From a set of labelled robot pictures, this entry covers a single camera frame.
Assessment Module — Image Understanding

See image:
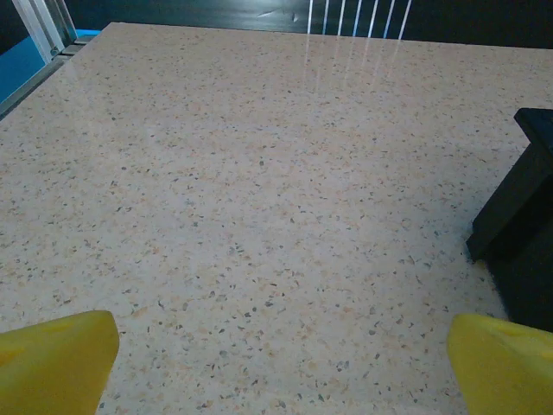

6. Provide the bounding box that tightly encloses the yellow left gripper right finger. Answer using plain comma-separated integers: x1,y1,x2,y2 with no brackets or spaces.
447,313,553,415

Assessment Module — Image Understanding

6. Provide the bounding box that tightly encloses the aluminium table side rail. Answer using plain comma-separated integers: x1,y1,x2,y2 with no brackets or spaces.
0,26,107,120

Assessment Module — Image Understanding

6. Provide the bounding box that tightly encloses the aluminium frame post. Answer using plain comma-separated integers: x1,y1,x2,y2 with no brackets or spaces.
11,0,78,55

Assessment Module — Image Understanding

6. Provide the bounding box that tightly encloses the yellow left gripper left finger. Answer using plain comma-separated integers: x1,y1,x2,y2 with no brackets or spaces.
0,310,121,415

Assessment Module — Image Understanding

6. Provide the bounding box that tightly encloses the black plastic container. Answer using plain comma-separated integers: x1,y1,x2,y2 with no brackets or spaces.
465,107,553,334

